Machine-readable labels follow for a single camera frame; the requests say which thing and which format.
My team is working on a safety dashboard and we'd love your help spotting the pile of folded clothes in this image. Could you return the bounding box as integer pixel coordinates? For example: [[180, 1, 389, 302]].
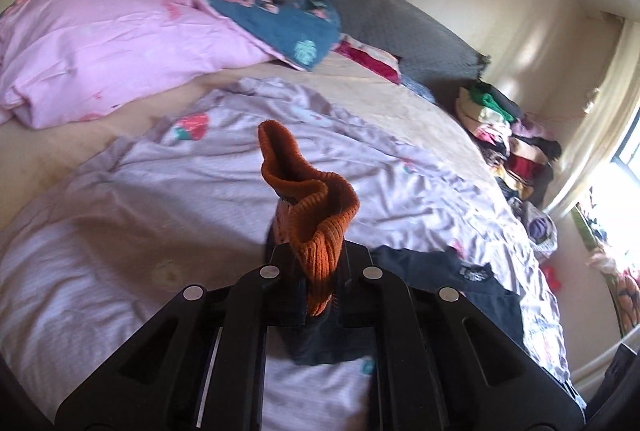
[[454, 81, 564, 202]]

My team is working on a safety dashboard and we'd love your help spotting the pink and blue printed duvet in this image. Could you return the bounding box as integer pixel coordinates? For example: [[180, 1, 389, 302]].
[[0, 0, 342, 130]]

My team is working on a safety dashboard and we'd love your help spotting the navy garment with orange cuff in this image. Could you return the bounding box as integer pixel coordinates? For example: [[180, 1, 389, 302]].
[[257, 120, 377, 368]]

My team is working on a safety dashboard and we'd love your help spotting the lilac strawberry print sheet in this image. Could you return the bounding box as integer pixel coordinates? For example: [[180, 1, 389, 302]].
[[0, 76, 572, 431]]

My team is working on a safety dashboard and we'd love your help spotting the blue patterned pillow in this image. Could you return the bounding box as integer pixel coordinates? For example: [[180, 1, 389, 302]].
[[400, 76, 439, 106]]

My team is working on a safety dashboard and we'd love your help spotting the bed with beige sheet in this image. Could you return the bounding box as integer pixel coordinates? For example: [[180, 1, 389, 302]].
[[0, 56, 506, 232]]

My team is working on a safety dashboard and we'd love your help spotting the window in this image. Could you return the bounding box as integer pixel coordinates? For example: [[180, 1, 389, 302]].
[[587, 108, 640, 262]]

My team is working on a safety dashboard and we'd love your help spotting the red cloth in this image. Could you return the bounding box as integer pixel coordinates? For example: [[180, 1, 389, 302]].
[[542, 265, 565, 294]]

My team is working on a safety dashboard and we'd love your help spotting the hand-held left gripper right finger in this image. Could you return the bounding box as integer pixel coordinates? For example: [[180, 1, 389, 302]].
[[332, 241, 587, 431]]

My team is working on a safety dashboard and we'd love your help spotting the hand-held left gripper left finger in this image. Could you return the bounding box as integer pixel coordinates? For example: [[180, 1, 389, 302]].
[[54, 231, 307, 431]]

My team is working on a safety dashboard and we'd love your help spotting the grey padded headboard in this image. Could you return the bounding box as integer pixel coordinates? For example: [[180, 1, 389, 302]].
[[254, 0, 492, 85]]

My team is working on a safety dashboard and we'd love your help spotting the red and white pillow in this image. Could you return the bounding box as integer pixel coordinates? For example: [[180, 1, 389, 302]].
[[332, 35, 404, 84]]

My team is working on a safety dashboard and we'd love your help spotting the cream curtain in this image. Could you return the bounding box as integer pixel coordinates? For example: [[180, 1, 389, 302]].
[[542, 18, 640, 218]]

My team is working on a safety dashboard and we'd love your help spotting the purple and white clothes bundle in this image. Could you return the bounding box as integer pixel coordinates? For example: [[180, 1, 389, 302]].
[[519, 201, 559, 258]]

